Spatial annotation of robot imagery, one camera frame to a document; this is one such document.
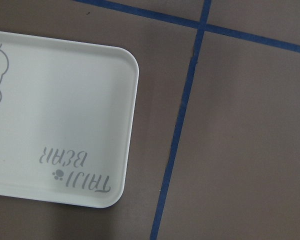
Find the white bear tray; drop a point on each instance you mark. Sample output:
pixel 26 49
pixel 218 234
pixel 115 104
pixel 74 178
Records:
pixel 66 116

